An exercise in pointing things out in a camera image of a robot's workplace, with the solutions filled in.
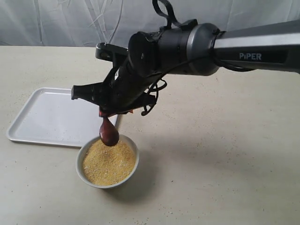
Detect black cable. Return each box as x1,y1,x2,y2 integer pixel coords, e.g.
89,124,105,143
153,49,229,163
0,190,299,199
140,0,197,116

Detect white rectangular tray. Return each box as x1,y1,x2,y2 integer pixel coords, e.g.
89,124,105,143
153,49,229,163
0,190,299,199
6,87,119,148

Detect white ceramic bowl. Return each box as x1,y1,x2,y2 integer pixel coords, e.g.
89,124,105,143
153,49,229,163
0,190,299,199
76,135,140,189

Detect dark red wooden spoon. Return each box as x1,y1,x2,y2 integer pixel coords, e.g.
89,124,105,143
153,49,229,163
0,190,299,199
99,107,120,147

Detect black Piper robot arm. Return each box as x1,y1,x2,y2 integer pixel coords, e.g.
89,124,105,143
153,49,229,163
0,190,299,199
71,20,300,117

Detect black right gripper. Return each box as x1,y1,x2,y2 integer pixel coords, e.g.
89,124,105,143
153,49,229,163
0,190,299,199
71,55,156,117

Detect yellow millet grains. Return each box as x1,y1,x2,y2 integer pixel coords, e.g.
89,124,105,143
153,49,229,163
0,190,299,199
82,140,136,186

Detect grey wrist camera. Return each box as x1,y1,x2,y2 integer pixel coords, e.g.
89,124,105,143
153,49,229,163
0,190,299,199
95,42,128,62

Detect white wrinkled backdrop curtain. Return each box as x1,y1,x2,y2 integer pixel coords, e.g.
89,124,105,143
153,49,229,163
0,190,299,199
0,0,300,47

